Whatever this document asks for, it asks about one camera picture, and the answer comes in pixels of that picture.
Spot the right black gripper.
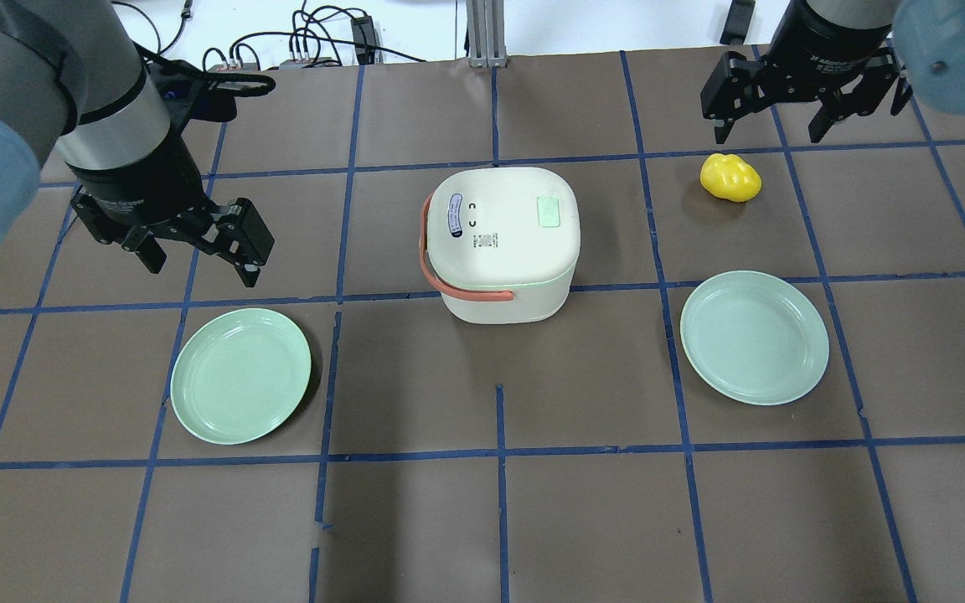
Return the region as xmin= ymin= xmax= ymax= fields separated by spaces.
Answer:
xmin=700 ymin=24 xmax=912 ymax=145

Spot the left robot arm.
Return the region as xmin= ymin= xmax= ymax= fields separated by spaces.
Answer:
xmin=0 ymin=1 xmax=276 ymax=287

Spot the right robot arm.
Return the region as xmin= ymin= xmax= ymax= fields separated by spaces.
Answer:
xmin=699 ymin=1 xmax=965 ymax=144

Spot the black cables bundle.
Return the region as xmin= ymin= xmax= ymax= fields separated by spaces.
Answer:
xmin=114 ymin=0 xmax=429 ymax=72

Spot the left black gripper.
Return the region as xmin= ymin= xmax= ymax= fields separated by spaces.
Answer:
xmin=70 ymin=180 xmax=275 ymax=289

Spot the aluminium frame post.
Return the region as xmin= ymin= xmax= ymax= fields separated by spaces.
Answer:
xmin=466 ymin=0 xmax=508 ymax=69

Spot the white rice cooker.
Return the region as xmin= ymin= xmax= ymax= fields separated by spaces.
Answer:
xmin=419 ymin=167 xmax=580 ymax=325

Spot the green plate near right arm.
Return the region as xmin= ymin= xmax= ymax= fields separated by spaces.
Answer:
xmin=680 ymin=271 xmax=830 ymax=407

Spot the green plate near left arm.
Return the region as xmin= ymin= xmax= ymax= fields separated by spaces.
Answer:
xmin=169 ymin=307 xmax=312 ymax=446

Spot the yellow toy bell pepper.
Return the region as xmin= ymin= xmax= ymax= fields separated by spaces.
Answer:
xmin=699 ymin=153 xmax=763 ymax=204

